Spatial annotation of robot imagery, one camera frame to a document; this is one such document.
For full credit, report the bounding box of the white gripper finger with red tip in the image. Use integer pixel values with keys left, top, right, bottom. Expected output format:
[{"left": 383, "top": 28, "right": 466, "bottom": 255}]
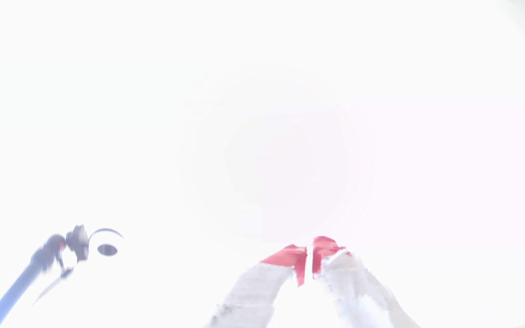
[
  {"left": 207, "top": 244, "right": 308, "bottom": 328},
  {"left": 312, "top": 235, "right": 423, "bottom": 328}
]

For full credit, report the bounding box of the white round webcam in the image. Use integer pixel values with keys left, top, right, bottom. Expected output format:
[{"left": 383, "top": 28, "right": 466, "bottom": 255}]
[{"left": 88, "top": 228, "right": 125, "bottom": 258}]

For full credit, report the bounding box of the black camera mount joint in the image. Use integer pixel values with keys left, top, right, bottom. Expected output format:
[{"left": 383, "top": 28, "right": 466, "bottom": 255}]
[{"left": 31, "top": 224, "right": 91, "bottom": 279}]

